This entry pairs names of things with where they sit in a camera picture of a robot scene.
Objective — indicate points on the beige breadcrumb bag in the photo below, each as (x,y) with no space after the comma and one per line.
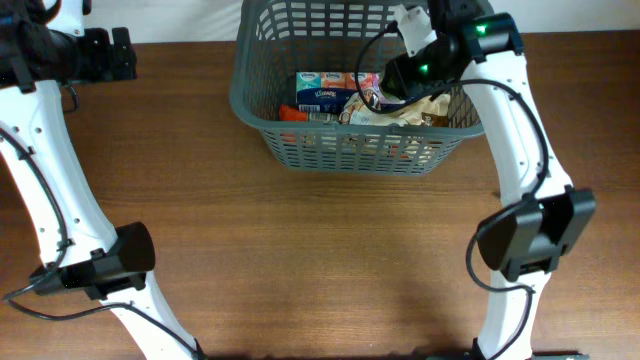
(425,112)

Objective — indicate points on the orange red pasta packet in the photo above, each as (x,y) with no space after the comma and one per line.
(290,114)

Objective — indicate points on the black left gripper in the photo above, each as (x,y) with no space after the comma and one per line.
(106,68)

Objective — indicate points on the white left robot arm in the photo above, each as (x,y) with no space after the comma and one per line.
(47,49)

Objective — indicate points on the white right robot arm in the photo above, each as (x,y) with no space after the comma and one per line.
(467,45)

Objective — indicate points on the Kleenex tissue multipack box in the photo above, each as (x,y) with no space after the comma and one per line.
(328,92)

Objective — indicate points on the grey plastic basket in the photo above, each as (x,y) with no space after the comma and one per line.
(277,39)

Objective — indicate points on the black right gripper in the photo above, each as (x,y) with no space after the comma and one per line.
(405,86)

